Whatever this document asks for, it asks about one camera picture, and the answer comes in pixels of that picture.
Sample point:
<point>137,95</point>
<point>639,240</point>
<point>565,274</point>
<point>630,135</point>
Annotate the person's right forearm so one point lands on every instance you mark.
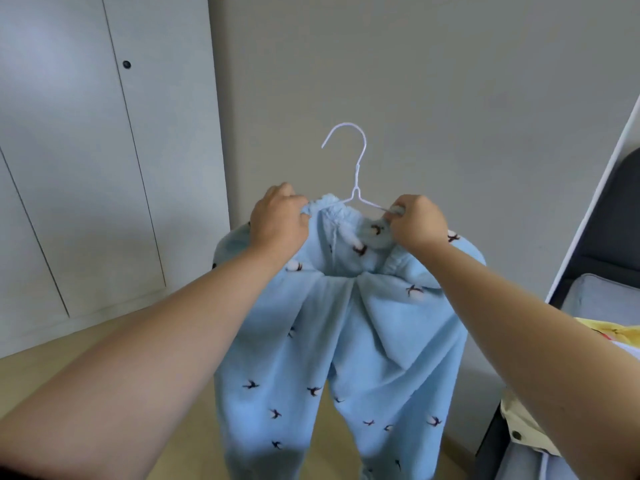
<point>535,344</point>

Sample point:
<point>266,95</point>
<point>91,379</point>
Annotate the light blue fleece pajama pants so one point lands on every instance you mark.
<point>350,344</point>

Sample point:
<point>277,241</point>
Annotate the person's left forearm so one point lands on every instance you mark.
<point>130,364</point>

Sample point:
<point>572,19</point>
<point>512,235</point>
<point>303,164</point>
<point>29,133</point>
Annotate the light grey cushion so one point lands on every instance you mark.
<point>600,299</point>

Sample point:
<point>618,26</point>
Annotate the person's right hand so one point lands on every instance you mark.
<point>419,225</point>

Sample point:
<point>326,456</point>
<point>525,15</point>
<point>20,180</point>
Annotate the yellow garment with button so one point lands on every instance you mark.
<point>545,414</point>

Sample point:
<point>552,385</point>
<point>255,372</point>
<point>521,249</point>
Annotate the white shelf board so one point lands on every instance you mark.
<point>595,199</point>

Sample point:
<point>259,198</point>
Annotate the white wardrobe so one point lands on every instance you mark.
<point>85,159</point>

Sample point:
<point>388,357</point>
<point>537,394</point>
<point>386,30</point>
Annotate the person's right fingers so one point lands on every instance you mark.
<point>398,218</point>

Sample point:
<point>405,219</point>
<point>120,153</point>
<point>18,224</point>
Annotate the person's left thumb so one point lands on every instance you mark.
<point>285,189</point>

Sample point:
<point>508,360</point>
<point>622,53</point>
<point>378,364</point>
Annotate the person's left hand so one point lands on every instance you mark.
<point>278,222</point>

